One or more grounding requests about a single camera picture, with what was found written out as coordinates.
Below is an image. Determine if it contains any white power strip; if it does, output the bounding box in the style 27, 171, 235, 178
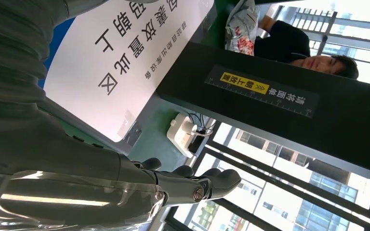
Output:
166, 113, 210, 159

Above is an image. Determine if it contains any black ruler label yellow patch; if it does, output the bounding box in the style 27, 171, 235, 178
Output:
203, 65, 321, 119

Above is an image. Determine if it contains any crumpled white courier package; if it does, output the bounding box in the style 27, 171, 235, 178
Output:
225, 0, 260, 57

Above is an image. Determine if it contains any person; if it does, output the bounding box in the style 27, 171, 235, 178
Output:
254, 15, 360, 81

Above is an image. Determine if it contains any black power adapter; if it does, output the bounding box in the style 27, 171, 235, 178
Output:
187, 135, 206, 154

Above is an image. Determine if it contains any white and blue instruction mat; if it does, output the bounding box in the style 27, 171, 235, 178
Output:
38, 0, 216, 143

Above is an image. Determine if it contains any white power plug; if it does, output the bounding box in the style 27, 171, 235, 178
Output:
181, 120, 198, 137

